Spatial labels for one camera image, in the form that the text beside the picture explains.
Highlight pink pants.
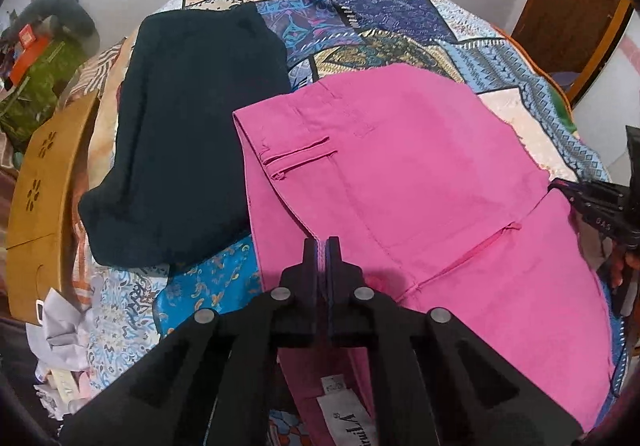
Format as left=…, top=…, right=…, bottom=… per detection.
left=233, top=64, right=614, bottom=430

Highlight right hand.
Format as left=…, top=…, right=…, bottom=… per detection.
left=610, top=247, right=640, bottom=288

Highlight white crumpled paper pile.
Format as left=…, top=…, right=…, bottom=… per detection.
left=26, top=289, right=101, bottom=422

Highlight dark navy folded garment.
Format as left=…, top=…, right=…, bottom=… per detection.
left=79, top=3, right=291, bottom=269

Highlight wooden door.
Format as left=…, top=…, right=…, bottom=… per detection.
left=512, top=0, right=632, bottom=105

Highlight green storage basket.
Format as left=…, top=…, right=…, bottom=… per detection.
left=1, top=39, right=87, bottom=151

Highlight patchwork patterned bed quilt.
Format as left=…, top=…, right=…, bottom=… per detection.
left=60, top=0, right=625, bottom=445

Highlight orange box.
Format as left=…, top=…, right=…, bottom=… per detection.
left=10, top=24, right=51, bottom=86

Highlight grey plush toy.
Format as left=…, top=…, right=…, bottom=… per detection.
left=1, top=0, right=96, bottom=41

